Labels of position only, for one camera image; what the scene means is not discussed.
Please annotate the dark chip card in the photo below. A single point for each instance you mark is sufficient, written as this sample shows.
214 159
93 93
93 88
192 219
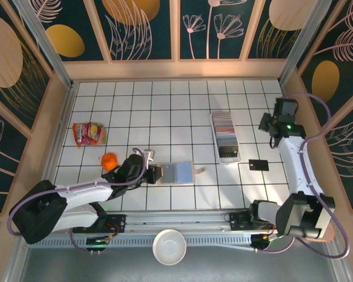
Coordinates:
229 151

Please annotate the perforated metal strip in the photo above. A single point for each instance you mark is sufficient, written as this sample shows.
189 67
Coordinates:
135 243

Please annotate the grey VIP card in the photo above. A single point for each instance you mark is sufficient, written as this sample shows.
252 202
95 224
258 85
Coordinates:
169 174

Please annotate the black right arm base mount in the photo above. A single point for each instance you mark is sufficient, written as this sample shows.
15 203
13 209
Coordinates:
238 220

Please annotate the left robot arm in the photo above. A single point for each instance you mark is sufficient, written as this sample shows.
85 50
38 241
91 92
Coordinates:
82 195

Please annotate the aluminium rail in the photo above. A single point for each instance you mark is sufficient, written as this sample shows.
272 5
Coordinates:
179 223

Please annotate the orange ball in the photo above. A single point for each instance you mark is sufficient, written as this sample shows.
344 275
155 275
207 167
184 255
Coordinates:
109 161

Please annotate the white card tray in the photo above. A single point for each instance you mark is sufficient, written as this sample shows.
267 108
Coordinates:
236 160

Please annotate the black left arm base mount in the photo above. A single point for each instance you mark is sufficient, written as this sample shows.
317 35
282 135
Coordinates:
117 221

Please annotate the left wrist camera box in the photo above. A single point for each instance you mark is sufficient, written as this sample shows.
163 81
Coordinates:
149 154

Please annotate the stack of colourful cards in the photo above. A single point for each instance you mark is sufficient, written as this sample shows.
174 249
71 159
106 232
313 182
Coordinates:
225 129

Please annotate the beige card holder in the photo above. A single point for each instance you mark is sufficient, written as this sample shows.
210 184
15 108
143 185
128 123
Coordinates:
183 173

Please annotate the circuit board with green light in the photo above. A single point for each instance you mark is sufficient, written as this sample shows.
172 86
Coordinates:
98 242
264 241

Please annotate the black card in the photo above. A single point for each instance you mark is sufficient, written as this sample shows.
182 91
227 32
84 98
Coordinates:
259 165

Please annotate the orange snack bag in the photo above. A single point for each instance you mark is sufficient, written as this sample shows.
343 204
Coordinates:
89 135

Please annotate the aluminium frame post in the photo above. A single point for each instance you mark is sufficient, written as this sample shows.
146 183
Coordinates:
44 44
304 44

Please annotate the white bowl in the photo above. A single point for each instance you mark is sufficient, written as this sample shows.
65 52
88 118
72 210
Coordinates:
169 247

